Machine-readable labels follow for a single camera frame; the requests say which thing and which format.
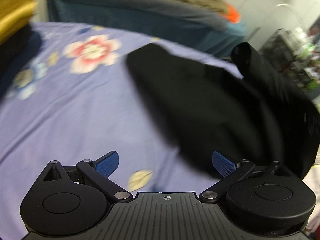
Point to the cluttered wire shelf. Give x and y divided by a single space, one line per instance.
295 54

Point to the black jacket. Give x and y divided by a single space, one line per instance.
261 116

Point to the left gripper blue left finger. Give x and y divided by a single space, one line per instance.
96 174

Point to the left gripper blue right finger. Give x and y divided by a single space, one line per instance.
231 171

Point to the navy folded garment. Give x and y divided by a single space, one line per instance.
16 52

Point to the orange cloth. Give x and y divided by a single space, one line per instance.
232 14

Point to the yellow folded garment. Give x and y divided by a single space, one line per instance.
15 14

